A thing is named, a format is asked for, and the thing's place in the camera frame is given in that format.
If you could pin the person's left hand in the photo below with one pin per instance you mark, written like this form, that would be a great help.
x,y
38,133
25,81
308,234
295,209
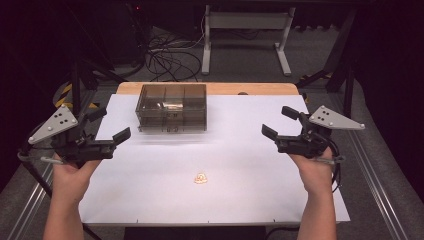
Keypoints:
x,y
68,181

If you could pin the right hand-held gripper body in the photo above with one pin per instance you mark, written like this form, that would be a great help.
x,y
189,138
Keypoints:
x,y
313,141

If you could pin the white table sheet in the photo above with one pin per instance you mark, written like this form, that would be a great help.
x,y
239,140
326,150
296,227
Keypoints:
x,y
216,156

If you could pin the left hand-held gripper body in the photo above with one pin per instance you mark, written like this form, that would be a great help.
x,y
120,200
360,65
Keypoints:
x,y
56,125

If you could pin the clear brown drawer box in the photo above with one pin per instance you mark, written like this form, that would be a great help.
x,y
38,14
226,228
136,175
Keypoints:
x,y
171,106

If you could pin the person's right hand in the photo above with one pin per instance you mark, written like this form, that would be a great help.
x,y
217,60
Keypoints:
x,y
316,175

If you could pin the white metal desk frame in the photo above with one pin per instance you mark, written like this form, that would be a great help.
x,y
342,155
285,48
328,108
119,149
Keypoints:
x,y
248,20

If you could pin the aluminium rail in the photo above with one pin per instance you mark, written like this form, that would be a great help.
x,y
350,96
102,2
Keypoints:
x,y
28,206
380,190

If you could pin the dark computer case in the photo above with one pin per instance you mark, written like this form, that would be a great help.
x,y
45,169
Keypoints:
x,y
128,36

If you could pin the black tripod stand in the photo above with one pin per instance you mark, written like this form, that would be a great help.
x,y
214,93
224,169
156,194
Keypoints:
x,y
76,86

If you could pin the yellow black hazard tape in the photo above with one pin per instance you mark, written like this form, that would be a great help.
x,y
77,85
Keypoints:
x,y
65,91

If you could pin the black metal stand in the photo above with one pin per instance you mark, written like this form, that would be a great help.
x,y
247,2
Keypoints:
x,y
343,60

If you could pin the small gold ornament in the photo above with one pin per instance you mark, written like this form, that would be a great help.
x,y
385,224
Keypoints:
x,y
200,179

